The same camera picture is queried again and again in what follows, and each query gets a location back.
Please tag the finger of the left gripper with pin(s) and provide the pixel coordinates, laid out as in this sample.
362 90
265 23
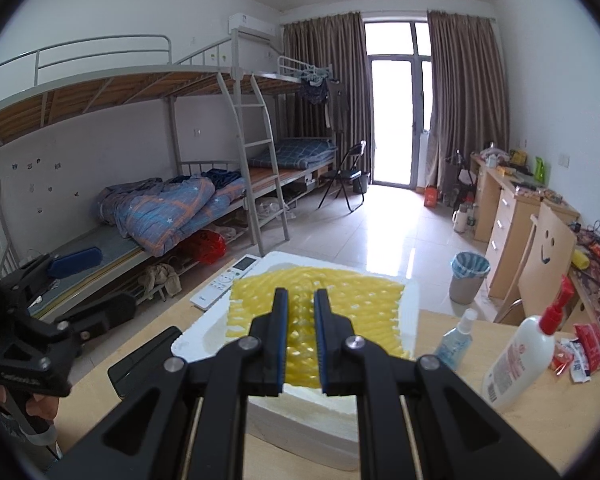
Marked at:
99 317
75 263

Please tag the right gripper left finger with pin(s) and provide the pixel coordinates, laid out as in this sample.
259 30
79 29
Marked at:
187 420

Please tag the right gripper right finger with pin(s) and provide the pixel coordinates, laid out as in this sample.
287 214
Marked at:
418 419

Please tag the yellow foam net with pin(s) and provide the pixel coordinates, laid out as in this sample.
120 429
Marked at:
315 295

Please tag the left hand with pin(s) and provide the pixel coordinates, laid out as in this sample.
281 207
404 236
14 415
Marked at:
37 406

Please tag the black smartphone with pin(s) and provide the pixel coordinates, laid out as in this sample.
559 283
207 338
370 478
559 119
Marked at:
129 373

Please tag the blue orange quilt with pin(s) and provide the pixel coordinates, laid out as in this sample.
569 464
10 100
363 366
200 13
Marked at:
159 214

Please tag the blue spray bottle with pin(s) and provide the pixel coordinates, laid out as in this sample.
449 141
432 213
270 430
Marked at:
454 345

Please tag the white styrofoam box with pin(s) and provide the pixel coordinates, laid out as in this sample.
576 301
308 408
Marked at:
302 420

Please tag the white lotion pump bottle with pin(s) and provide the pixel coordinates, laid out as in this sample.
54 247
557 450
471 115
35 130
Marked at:
528 353

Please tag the red plastic bag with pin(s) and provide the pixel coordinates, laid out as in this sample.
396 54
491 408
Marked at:
204 246

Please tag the white remote control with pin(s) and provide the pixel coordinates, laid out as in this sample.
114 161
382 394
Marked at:
219 286

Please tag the grey trash bin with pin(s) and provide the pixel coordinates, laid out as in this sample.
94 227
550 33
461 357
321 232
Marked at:
469 270

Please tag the red snack packet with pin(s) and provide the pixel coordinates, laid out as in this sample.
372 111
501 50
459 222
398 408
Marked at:
579 355

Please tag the metal bunk bed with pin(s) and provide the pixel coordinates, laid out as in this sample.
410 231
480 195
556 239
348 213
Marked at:
72 131

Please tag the white thermos jug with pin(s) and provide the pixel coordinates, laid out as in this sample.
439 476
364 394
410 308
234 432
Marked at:
460 218

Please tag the wooden chair smiley back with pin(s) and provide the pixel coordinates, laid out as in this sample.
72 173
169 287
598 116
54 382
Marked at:
547 258

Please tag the wooden desk with drawers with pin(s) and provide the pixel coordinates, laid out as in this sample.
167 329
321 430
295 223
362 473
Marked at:
504 223

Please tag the black folding chair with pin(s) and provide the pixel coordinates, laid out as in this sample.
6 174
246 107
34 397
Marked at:
345 174

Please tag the white air conditioner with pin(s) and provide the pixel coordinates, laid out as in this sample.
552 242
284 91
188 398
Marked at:
253 26

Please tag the right brown curtain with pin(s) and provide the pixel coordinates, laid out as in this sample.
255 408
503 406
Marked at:
470 107

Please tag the brown curtain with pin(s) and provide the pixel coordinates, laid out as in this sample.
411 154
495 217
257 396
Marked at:
470 107
336 104

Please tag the left brown curtain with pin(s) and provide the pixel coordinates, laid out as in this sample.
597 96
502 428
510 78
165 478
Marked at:
336 104

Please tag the glass balcony door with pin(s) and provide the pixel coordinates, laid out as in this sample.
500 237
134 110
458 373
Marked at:
399 54

